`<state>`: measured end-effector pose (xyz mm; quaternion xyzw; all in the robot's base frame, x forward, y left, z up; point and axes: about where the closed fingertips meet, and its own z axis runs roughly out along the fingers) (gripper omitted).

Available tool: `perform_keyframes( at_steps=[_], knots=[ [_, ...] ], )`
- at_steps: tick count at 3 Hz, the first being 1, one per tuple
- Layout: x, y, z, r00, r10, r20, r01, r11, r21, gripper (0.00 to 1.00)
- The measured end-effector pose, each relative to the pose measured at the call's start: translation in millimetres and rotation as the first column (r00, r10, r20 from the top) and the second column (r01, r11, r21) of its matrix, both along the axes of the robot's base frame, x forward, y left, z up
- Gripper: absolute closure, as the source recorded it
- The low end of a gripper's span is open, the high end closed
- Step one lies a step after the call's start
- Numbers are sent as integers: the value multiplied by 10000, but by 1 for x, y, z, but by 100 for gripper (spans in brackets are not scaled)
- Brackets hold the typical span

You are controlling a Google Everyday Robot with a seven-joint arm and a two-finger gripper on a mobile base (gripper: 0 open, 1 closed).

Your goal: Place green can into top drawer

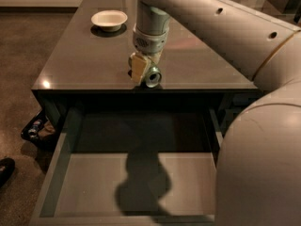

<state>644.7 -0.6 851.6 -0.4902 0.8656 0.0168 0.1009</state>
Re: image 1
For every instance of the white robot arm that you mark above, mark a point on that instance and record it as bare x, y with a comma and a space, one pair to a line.
258, 172

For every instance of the white bowl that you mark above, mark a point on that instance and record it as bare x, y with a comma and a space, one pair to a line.
109, 20

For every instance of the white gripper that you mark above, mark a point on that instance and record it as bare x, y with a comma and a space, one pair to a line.
150, 43

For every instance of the open grey top drawer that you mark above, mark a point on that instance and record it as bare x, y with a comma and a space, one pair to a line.
153, 168

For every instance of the black shoe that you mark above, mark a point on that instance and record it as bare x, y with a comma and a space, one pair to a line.
7, 166

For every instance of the green soda can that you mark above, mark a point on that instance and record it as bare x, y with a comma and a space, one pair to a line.
152, 76

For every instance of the black bin with cans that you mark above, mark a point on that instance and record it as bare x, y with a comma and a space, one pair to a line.
40, 132

